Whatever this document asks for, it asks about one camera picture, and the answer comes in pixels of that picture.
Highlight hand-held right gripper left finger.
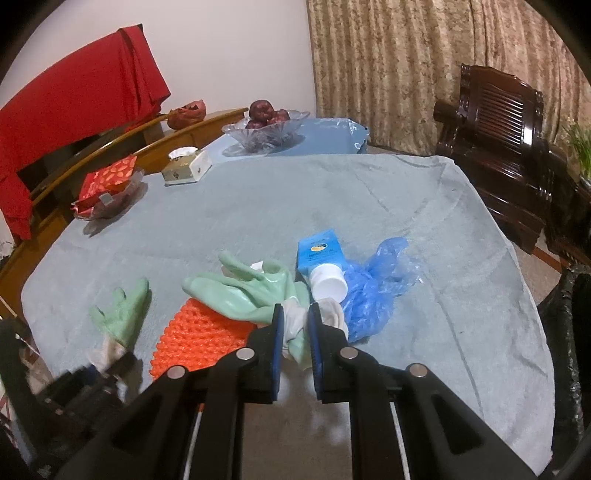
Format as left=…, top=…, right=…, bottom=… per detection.
left=53, top=304, right=285, bottom=480

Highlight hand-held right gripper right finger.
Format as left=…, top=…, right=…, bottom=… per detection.
left=307, top=302, right=539, bottom=480

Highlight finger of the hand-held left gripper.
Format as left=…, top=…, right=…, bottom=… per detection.
left=108, top=353, right=140, bottom=403

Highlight green rubber glove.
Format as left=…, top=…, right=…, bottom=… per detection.
left=182, top=250, right=349, bottom=370
left=88, top=277, right=151, bottom=370

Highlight blue plastic bag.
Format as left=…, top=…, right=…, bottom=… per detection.
left=339, top=237, right=419, bottom=344

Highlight blue tube with white cap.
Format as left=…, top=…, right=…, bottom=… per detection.
left=297, top=228, right=348, bottom=301

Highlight black garbage bag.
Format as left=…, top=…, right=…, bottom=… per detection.
left=538, top=265, right=591, bottom=462

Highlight grey blue blanket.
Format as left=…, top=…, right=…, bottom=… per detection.
left=21, top=154, right=555, bottom=476

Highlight plain red packet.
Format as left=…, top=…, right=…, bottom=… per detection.
left=74, top=198, right=103, bottom=219

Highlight glass bowl with packets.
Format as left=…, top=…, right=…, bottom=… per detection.
left=71, top=168, right=146, bottom=222

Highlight red patterned packet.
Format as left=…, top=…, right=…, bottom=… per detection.
left=78, top=156, right=138, bottom=200

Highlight tissue box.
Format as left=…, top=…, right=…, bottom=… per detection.
left=161, top=147, right=213, bottom=186

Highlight glass bowl with apples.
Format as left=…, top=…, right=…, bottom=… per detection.
left=222, top=110, right=311, bottom=154

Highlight blue plastic table sheet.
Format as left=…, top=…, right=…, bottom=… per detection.
left=198, top=117, right=370, bottom=155

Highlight black television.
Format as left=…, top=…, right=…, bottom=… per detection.
left=16, top=134, right=100, bottom=195

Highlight red plastic bag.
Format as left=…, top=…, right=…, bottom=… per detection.
left=167, top=99, right=207, bottom=130

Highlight dark wooden armchair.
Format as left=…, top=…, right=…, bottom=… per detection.
left=433, top=64, right=568, bottom=254

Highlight dark wooden side table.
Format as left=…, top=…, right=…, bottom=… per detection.
left=545, top=175, right=591, bottom=266

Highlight red cloth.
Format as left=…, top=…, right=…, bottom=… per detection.
left=0, top=25, right=171, bottom=241

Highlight beige patterned curtain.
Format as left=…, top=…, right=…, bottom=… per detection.
left=307, top=0, right=591, bottom=155

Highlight potted green plant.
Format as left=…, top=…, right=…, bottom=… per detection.
left=561, top=117, right=591, bottom=185

